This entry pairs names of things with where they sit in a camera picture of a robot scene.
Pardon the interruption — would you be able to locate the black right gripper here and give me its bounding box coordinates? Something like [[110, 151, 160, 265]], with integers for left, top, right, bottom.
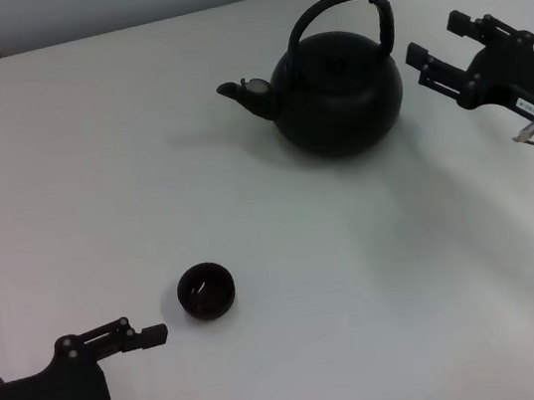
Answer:
[[399, 0, 534, 161]]

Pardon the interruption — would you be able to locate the small dark teacup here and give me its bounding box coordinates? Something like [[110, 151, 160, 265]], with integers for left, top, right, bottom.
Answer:
[[172, 258, 241, 326]]

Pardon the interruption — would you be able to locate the black round teapot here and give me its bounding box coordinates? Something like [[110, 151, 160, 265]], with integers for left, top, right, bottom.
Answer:
[[204, 0, 414, 175]]

